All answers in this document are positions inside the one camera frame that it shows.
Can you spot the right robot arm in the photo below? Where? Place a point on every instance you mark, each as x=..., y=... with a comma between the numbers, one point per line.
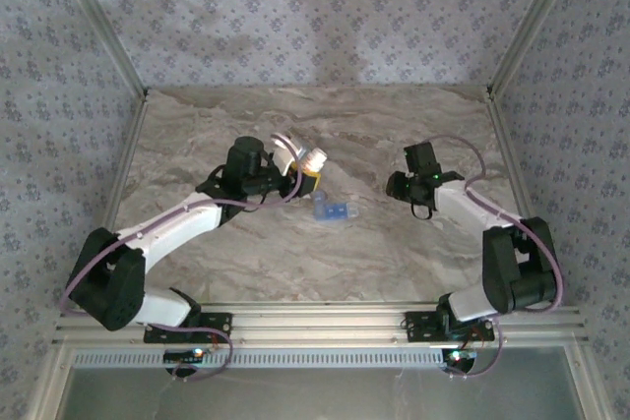
x=458, y=208

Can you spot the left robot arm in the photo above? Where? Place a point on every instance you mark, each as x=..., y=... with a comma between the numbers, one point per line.
x=177, y=233

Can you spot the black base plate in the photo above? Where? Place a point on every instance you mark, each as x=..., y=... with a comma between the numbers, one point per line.
x=418, y=329
x=155, y=334

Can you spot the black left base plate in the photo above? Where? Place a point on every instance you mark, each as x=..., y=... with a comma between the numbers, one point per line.
x=155, y=334

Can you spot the controller board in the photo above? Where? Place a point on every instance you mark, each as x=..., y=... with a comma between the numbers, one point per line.
x=460, y=357
x=184, y=355

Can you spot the blue pill organizer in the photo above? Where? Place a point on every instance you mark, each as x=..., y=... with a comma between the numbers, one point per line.
x=334, y=212

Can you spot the left controller board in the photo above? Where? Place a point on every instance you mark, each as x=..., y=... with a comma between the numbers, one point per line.
x=184, y=355

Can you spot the white pill bottle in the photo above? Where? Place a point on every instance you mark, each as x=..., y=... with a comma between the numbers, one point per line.
x=315, y=158

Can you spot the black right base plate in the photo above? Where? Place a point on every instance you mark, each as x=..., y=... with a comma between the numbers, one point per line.
x=418, y=329

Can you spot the aluminium side rail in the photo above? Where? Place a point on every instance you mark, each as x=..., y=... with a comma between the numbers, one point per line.
x=514, y=169
x=115, y=194

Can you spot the grey metal panel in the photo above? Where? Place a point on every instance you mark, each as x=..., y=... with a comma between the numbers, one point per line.
x=320, y=395

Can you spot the long aluminium mounting rail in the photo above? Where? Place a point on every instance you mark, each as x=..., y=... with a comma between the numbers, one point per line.
x=320, y=324

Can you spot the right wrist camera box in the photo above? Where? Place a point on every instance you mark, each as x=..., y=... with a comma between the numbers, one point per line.
x=422, y=159

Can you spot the right controller board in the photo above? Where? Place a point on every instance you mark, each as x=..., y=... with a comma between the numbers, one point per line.
x=460, y=357

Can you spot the aluminium corner post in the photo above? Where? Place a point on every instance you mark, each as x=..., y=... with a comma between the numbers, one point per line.
x=102, y=21
x=534, y=21

